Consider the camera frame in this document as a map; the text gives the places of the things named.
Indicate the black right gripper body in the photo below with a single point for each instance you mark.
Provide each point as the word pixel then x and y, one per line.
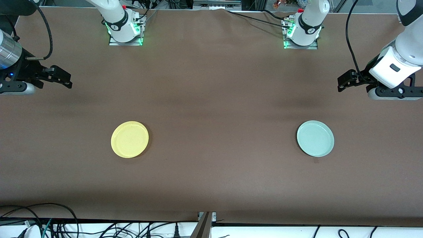
pixel 27 70

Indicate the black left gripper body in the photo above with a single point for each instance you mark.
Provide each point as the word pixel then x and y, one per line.
pixel 364 75

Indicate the pale green round plate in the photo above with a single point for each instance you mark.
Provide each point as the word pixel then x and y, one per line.
pixel 315 138

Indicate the yellow round plate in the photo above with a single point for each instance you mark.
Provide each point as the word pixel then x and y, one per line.
pixel 129 139

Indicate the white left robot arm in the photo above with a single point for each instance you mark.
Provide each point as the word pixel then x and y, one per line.
pixel 406 46

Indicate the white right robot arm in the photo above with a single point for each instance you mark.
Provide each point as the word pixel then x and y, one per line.
pixel 115 13

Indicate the brown table cover mat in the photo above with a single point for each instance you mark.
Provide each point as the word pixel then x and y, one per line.
pixel 211 99

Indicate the black power plug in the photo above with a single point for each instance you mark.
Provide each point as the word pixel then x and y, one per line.
pixel 176 232

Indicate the aluminium profile beam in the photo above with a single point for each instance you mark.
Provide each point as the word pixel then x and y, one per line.
pixel 205 228

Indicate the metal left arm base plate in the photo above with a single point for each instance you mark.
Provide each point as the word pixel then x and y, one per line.
pixel 314 47

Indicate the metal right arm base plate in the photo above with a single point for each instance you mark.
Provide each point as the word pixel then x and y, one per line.
pixel 114 43

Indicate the grey network switch box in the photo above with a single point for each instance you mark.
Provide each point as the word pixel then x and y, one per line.
pixel 216 4

